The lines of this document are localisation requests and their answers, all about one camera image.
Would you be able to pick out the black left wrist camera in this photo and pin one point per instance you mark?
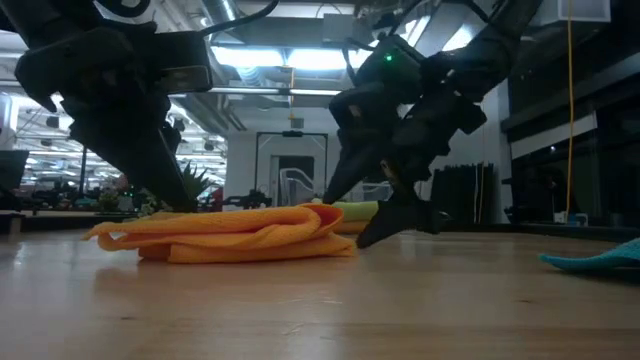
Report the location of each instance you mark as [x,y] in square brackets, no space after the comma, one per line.
[187,62]

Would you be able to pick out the black background gantry frame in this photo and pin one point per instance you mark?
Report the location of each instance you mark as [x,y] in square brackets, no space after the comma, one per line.
[292,133]

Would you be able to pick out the green succulent plant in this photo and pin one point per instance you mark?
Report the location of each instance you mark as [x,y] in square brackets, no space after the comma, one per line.
[197,185]

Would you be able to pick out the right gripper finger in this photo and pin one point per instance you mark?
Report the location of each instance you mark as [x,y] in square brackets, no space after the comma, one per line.
[355,172]
[400,217]

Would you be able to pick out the black background monitor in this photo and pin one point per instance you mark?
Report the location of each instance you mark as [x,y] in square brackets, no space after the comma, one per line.
[12,170]

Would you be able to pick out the grey wall vent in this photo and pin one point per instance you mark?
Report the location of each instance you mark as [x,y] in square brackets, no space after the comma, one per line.
[296,123]

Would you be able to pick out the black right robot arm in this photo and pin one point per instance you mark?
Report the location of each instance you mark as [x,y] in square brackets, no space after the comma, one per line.
[480,45]

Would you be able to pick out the silver ceiling duct pipe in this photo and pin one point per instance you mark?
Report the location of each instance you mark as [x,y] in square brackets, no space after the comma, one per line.
[220,12]

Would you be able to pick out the green microfiber towel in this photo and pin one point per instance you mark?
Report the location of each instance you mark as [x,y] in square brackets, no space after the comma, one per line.
[360,210]

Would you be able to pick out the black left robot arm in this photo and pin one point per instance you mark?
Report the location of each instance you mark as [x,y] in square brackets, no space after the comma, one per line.
[60,17]

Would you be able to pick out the orange microfiber towel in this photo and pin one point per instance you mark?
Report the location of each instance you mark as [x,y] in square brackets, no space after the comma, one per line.
[350,227]
[240,235]

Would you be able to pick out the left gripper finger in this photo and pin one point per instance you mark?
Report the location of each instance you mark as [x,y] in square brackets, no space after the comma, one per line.
[155,175]

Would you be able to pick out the teal microfiber towel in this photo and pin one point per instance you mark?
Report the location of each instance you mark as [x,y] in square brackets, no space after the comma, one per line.
[600,261]

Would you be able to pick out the black curtain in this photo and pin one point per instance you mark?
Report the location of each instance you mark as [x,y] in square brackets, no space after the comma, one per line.
[465,192]

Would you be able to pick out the long ceiling light bar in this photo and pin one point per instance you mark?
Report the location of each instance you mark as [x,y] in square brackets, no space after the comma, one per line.
[280,91]

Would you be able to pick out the background work table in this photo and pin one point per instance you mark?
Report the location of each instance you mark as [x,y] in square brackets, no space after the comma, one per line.
[50,220]

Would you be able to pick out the clear plastic bin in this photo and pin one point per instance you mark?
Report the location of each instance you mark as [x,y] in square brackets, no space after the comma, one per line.
[295,185]

